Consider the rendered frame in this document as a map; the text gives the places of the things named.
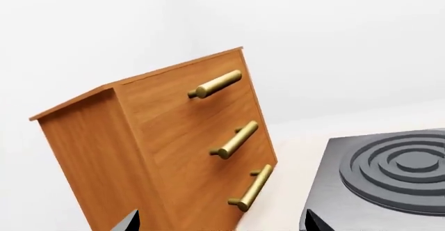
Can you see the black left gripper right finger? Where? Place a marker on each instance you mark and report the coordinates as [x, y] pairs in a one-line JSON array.
[[314, 223]]

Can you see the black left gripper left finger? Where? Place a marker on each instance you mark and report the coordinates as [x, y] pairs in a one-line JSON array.
[[129, 223]]

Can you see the wooden drawer cabinet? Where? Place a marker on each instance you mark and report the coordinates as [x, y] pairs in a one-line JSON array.
[[156, 147]]

